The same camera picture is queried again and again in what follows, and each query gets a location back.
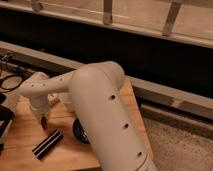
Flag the translucent plastic cup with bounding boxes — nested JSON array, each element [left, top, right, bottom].
[[59, 93, 74, 112]]

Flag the black coiled cable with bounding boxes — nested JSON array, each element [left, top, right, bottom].
[[0, 73, 26, 93]]

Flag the black white striped box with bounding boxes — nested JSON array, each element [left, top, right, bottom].
[[32, 130, 63, 160]]

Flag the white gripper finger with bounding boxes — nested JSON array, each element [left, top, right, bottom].
[[44, 113, 50, 122], [35, 115, 41, 123]]

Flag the black object at left edge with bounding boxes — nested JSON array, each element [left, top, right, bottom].
[[0, 93, 14, 154]]

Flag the white wrapped packet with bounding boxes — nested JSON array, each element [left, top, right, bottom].
[[48, 94, 59, 105]]

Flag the black ceramic bowl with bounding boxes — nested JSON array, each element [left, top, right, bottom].
[[72, 119, 89, 144]]

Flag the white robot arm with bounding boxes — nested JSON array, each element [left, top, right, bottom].
[[20, 61, 157, 171]]

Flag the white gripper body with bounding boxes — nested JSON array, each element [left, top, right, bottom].
[[30, 99, 50, 117]]

